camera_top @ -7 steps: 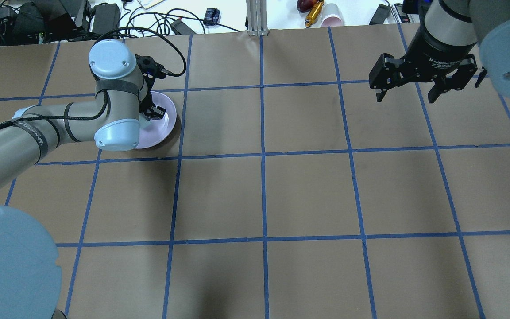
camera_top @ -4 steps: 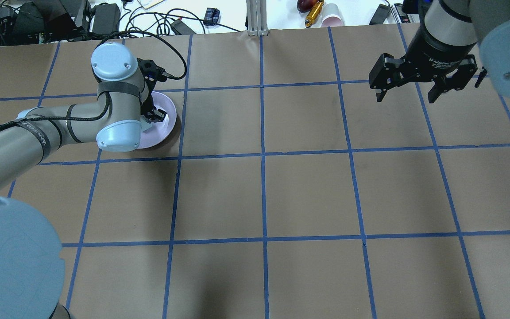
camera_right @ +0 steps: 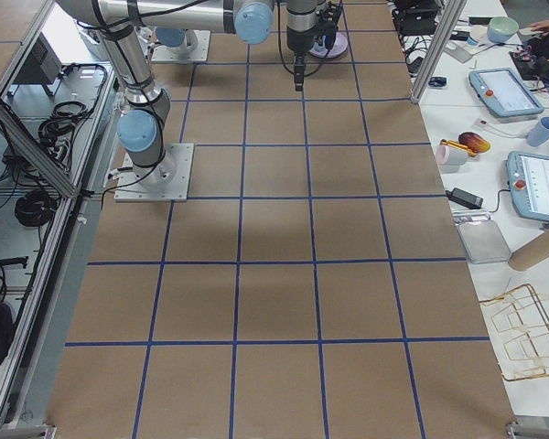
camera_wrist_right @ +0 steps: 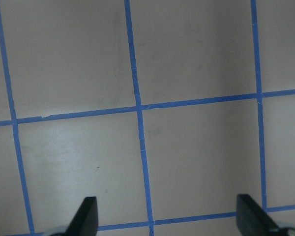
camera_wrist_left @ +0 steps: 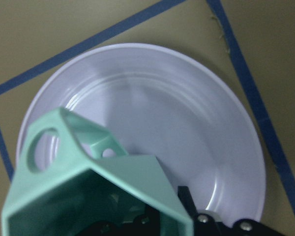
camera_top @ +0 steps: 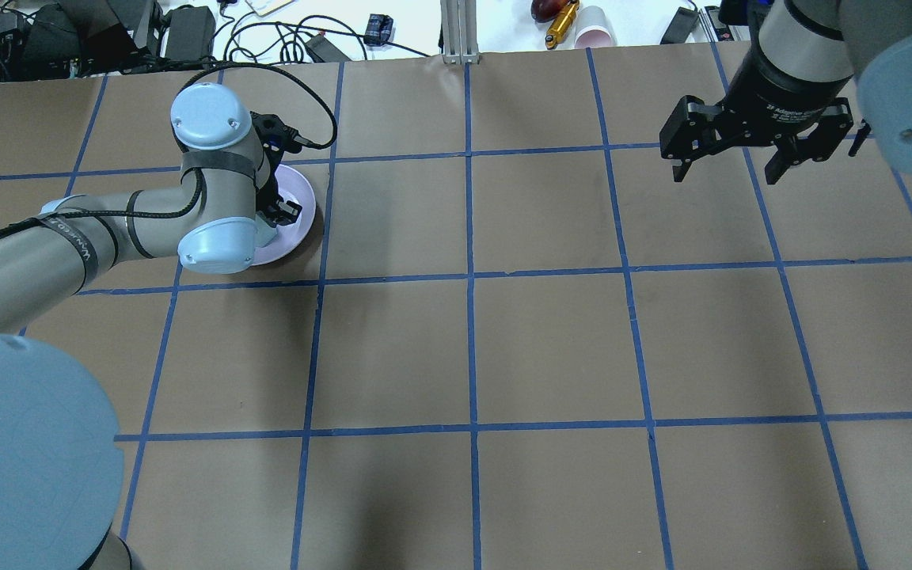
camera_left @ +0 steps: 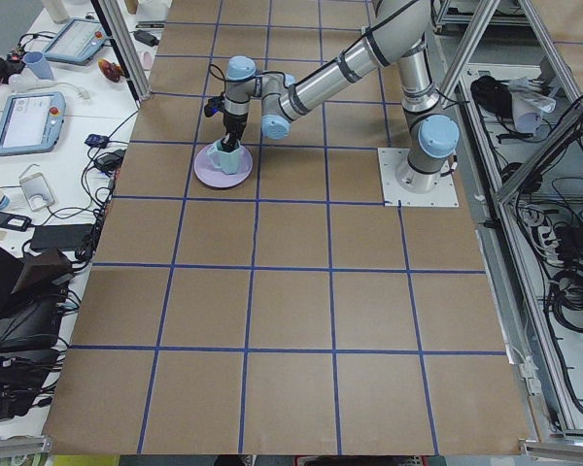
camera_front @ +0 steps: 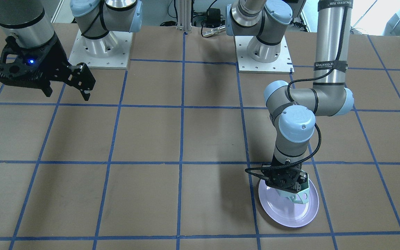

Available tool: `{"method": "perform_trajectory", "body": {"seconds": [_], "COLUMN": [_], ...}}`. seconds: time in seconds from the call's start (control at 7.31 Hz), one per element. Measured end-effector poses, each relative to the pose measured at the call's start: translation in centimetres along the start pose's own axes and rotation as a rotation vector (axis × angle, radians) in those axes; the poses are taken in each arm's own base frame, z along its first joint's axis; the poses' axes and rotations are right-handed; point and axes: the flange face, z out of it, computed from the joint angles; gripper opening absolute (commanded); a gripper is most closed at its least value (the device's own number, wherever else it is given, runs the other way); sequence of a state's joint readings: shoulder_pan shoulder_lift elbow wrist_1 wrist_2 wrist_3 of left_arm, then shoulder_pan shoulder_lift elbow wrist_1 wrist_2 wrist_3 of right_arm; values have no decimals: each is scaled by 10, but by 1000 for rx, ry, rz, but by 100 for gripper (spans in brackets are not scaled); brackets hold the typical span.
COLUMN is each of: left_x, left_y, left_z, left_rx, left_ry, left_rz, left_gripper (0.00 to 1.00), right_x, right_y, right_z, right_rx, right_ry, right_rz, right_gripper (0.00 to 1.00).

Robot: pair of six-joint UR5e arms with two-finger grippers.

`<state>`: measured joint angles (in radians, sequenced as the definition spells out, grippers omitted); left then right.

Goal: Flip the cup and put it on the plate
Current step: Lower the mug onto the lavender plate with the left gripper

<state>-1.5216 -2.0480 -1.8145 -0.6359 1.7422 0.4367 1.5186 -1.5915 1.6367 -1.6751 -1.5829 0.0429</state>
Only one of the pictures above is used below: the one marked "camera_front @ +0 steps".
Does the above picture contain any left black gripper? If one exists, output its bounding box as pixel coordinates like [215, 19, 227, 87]
[261, 163, 309, 193]

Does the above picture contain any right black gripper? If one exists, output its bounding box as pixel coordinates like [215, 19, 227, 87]
[0, 33, 96, 101]

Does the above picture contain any mint green faceted cup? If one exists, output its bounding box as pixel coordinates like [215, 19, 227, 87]
[277, 187, 310, 204]

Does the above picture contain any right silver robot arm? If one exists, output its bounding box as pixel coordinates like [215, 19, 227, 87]
[0, 0, 143, 101]

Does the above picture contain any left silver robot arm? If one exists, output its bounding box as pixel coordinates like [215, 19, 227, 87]
[225, 0, 354, 194]

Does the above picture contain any lavender plate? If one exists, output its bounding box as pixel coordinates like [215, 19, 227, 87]
[258, 180, 319, 228]

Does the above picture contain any black power adapter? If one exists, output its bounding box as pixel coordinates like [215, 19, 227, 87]
[205, 8, 221, 23]

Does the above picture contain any silver cylindrical connector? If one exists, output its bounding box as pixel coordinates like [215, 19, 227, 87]
[201, 25, 226, 38]

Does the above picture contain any black braided cable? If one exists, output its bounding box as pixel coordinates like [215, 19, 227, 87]
[245, 7, 347, 181]

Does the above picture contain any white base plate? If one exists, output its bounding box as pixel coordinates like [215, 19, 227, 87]
[69, 31, 134, 69]
[234, 36, 295, 74]

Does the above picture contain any aluminium frame post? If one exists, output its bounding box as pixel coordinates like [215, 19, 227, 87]
[175, 0, 192, 33]

